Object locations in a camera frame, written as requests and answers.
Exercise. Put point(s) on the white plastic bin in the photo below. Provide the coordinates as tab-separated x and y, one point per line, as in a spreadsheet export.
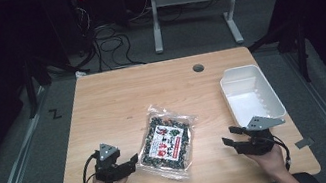
250	98

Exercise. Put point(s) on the white plug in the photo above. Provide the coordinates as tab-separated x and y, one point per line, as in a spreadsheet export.
80	74

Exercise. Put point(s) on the person's right hand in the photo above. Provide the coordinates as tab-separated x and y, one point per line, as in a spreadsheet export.
270	163

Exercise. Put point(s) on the black metal stand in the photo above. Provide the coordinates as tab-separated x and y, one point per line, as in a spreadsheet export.
298	44
30	91

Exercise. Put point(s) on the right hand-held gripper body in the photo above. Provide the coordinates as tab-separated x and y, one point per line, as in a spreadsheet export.
259	144

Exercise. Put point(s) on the clear packet of dried seaweed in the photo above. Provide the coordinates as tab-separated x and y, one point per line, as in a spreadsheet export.
168	143

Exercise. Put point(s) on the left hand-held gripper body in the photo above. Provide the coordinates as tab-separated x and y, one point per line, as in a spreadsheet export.
108	172

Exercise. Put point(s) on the grey tape strip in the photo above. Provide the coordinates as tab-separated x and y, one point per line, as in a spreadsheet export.
304	143

